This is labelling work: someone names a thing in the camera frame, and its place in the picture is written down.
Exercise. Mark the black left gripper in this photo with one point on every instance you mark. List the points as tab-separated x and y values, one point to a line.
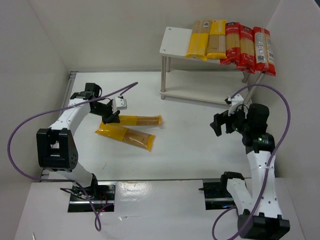
110	116

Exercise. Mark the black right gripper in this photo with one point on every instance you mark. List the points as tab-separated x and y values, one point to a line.
223	122

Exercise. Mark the yellow spaghetti bag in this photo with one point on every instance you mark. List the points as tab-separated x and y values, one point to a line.
127	135
131	120
198	42

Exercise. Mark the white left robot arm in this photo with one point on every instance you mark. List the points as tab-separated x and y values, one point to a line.
56	148

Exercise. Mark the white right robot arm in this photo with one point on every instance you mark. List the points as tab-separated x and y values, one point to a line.
259	213

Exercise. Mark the white two-tier shelf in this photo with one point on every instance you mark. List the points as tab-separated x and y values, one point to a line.
203	85

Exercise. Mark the yellow spaghetti box on shelf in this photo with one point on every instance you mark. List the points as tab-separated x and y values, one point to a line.
216	47

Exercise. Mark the yellow spaghetti bag on shelf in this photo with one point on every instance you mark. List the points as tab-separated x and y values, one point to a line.
198	42

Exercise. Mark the red spaghetti bag middle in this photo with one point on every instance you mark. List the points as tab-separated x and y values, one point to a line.
247	50

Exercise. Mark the red spaghetti bag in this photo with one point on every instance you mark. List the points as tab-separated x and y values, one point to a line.
264	54
247	50
232	42

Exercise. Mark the red spaghetti bag right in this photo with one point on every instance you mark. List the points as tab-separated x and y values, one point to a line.
264	54

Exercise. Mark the red spaghetti bag left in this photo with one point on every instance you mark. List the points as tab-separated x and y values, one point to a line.
232	42

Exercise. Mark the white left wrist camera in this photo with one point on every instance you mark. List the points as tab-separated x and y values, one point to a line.
119	104

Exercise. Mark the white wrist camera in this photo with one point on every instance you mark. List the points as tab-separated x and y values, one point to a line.
119	104
233	103

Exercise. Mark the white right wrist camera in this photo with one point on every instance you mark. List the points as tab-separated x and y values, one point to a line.
233	103

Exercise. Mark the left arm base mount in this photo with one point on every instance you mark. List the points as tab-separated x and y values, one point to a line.
103	201

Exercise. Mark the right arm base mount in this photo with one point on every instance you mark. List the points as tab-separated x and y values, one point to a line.
215	196

